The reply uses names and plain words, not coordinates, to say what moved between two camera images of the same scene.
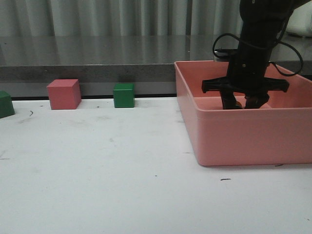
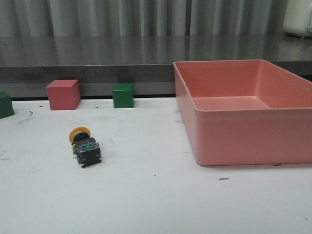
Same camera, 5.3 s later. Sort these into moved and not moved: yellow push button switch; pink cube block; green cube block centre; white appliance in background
Moved: yellow push button switch
Not moved: pink cube block; white appliance in background; green cube block centre
